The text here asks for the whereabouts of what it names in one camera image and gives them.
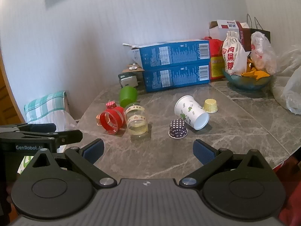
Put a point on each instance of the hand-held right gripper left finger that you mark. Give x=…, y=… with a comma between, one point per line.
x=93, y=150

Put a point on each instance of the purple polka dot cupcake cup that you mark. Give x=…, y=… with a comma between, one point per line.
x=178, y=129

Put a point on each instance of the white printed paper cup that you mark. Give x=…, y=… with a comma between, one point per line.
x=191, y=111

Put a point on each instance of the white red printed plastic bag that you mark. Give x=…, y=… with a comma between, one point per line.
x=262, y=51

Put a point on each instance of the clear plastic cup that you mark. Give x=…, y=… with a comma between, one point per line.
x=136, y=120

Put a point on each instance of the green plastic cup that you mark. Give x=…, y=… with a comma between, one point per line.
x=128, y=96

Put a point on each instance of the green checked cushion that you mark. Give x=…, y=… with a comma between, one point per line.
x=44, y=104

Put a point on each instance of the gold cupcake cup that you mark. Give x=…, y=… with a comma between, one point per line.
x=211, y=106

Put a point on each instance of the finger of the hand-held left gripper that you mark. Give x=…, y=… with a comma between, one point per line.
x=42, y=127
x=68, y=135

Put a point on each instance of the clear plastic bag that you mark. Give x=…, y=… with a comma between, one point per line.
x=288, y=84

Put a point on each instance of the red transparent plastic cup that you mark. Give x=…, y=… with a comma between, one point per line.
x=112, y=120

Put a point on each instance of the black paper shopping bag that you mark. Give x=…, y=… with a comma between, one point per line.
x=255, y=34

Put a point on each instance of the brown cardboard box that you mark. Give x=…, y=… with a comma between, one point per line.
x=129, y=74

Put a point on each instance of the closed blue carton box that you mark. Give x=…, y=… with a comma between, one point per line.
x=176, y=76

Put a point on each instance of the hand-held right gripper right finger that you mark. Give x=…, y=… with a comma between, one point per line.
x=203, y=152

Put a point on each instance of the blue glass bowl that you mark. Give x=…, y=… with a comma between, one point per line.
x=247, y=82

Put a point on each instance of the orange snack packets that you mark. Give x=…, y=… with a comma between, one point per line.
x=255, y=73

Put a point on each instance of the red plastic container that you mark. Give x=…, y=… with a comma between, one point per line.
x=215, y=56

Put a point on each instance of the white red carton box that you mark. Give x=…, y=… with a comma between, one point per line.
x=225, y=28

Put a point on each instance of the red cloth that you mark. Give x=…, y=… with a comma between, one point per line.
x=290, y=193

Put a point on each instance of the opened blue carton box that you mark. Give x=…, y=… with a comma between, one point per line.
x=171, y=53

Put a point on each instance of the red polka dot cupcake cup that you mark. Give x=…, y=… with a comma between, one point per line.
x=111, y=105

